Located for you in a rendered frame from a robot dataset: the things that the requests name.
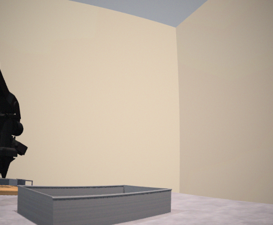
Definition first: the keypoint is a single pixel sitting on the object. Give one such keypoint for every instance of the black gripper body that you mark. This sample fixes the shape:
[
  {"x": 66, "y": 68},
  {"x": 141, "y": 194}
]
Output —
[{"x": 5, "y": 145}]

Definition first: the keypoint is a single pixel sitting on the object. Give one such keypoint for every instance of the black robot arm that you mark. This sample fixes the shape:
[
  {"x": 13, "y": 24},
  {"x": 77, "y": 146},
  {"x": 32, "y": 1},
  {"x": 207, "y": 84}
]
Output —
[{"x": 10, "y": 116}]

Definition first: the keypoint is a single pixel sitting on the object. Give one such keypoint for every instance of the wooden board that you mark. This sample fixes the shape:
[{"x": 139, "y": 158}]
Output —
[{"x": 8, "y": 190}]

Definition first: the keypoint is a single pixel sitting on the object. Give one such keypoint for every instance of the grey roasting tin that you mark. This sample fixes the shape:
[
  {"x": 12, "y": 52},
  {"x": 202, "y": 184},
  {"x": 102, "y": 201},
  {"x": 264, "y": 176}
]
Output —
[{"x": 91, "y": 205}]

